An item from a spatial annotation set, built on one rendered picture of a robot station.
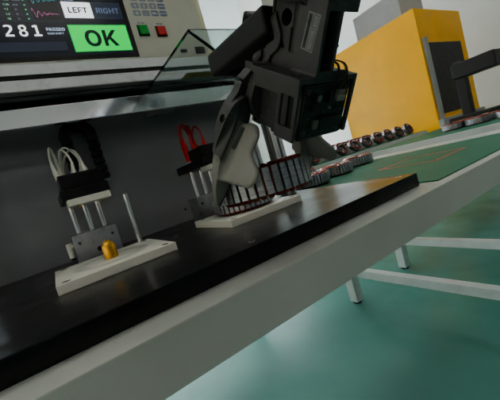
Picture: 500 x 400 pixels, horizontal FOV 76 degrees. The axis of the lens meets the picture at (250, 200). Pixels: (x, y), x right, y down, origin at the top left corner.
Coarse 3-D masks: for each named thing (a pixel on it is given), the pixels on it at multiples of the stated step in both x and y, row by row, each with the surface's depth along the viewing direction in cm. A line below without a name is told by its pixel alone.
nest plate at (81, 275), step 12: (144, 240) 55; (156, 240) 51; (120, 252) 49; (132, 252) 46; (144, 252) 43; (156, 252) 43; (168, 252) 44; (84, 264) 48; (96, 264) 44; (108, 264) 42; (120, 264) 41; (132, 264) 41; (60, 276) 43; (72, 276) 40; (84, 276) 38; (96, 276) 39; (108, 276) 40; (60, 288) 37; (72, 288) 38
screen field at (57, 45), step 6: (18, 42) 54; (24, 42) 54; (30, 42) 55; (36, 42) 55; (42, 42) 56; (48, 42) 56; (54, 42) 56; (60, 42) 57; (0, 48) 52; (6, 48) 53; (12, 48) 53; (18, 48) 54; (24, 48) 54; (30, 48) 55; (36, 48) 55; (42, 48) 55; (48, 48) 56; (54, 48) 56; (60, 48) 57; (66, 48) 57
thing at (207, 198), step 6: (192, 198) 70; (198, 198) 68; (204, 198) 68; (210, 198) 69; (192, 204) 70; (198, 204) 68; (204, 204) 68; (210, 204) 69; (192, 210) 71; (198, 210) 68; (204, 210) 68; (210, 210) 69; (198, 216) 69; (204, 216) 68; (210, 216) 69
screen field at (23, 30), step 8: (0, 24) 53; (8, 24) 53; (16, 24) 54; (24, 24) 54; (32, 24) 55; (40, 24) 56; (8, 32) 53; (16, 32) 54; (24, 32) 54; (32, 32) 55; (40, 32) 55
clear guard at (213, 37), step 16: (192, 32) 45; (208, 32) 46; (224, 32) 47; (176, 48) 50; (192, 48) 51; (208, 48) 53; (176, 64) 56; (192, 64) 58; (208, 64) 60; (160, 80) 61; (176, 80) 63; (192, 80) 66; (208, 80) 69; (224, 80) 72
